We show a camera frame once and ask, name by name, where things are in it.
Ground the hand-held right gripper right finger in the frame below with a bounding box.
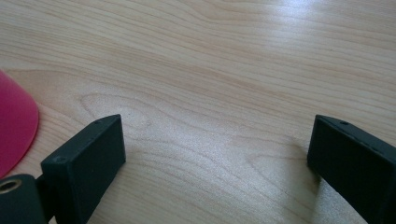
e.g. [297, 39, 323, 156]
[306, 114, 396, 224]

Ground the red round plate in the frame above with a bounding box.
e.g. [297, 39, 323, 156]
[0, 70, 40, 179]

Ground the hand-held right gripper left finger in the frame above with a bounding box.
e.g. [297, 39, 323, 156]
[40, 113, 127, 224]

